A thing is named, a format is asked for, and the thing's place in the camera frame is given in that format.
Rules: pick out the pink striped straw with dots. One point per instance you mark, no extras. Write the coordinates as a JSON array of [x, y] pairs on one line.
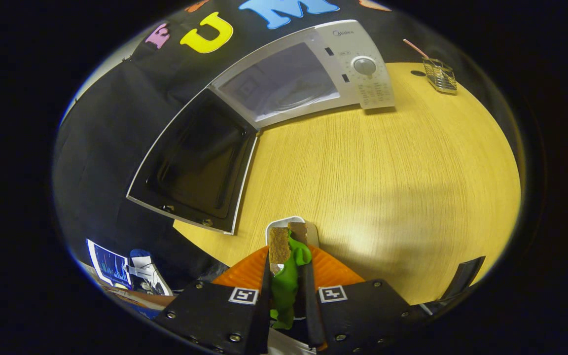
[[414, 48]]

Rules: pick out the toy burger with green lettuce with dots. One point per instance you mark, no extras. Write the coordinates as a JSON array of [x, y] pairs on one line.
[[286, 286]]

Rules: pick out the white plate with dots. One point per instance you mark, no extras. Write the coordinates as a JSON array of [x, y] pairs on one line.
[[284, 222]]

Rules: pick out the black table grommet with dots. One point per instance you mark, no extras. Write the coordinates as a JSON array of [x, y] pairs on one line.
[[417, 73]]

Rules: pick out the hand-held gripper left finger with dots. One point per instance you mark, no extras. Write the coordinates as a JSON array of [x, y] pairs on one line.
[[266, 281]]

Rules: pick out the computer monitor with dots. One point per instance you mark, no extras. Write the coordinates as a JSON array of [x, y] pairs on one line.
[[109, 266]]

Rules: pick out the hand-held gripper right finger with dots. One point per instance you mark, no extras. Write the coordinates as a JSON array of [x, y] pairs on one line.
[[308, 305]]

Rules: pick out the white microwave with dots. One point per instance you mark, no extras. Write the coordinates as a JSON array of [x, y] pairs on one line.
[[190, 158]]

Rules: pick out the brown desk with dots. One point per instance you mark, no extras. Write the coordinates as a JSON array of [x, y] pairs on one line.
[[151, 299]]

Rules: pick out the white and blue device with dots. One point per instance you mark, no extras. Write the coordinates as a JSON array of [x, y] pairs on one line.
[[143, 271]]

